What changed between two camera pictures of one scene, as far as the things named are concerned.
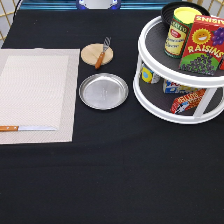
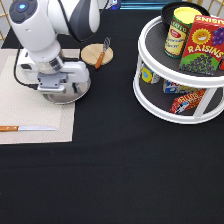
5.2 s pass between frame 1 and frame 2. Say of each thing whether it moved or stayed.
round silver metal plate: moved
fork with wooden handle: stayed
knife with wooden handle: stayed
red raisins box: stayed
